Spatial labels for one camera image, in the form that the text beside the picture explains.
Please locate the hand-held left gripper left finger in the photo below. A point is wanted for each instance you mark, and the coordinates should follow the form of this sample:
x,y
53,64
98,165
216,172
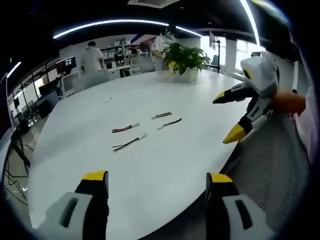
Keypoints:
x,y
75,200

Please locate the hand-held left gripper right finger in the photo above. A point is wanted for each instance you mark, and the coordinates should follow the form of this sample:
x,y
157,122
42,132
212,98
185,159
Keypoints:
x,y
225,200

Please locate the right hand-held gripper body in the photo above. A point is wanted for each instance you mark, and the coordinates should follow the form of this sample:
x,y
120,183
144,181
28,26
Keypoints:
x,y
262,75

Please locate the person's right hand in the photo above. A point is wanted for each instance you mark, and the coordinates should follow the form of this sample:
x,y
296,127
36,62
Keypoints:
x,y
287,101

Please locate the white plant pot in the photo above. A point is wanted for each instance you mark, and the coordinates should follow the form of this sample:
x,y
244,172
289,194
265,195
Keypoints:
x,y
186,74

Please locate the grey mesh office chair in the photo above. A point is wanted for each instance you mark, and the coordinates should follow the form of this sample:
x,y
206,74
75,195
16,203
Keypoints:
x,y
267,170

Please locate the green potted plant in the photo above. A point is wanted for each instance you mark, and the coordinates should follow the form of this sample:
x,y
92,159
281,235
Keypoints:
x,y
183,56

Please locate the black tripod stand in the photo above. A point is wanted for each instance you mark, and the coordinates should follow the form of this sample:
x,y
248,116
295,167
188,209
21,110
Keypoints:
x,y
18,150

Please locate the white office chair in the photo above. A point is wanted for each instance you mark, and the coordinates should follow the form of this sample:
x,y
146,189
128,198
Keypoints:
x,y
142,65
93,78

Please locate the computer monitor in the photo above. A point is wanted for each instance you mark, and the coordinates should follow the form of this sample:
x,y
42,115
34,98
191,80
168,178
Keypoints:
x,y
65,64

